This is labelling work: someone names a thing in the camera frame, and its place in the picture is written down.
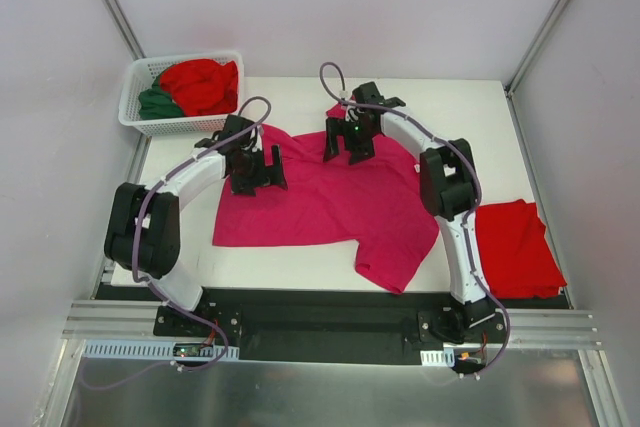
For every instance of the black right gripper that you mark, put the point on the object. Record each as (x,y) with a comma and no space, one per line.
(347,136)

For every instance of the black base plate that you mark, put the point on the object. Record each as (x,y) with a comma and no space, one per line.
(343,327)

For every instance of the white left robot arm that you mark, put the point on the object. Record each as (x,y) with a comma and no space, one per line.
(143,234)

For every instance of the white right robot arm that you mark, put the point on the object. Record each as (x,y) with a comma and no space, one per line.
(449,187)

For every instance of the pink t shirt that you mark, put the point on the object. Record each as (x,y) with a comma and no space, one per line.
(375,202)

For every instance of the white perforated plastic basket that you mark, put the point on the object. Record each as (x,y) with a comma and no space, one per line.
(144,74)

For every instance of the red t shirt in basket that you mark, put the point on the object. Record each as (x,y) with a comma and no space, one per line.
(202,87)

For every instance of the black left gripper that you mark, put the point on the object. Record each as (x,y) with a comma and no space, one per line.
(258,177)

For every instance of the green t shirt in basket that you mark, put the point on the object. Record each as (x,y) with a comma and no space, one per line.
(157,104)

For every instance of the folded red t shirt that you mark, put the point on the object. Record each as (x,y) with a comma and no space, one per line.
(515,257)

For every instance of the right aluminium frame post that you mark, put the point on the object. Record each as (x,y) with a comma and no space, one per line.
(542,35)

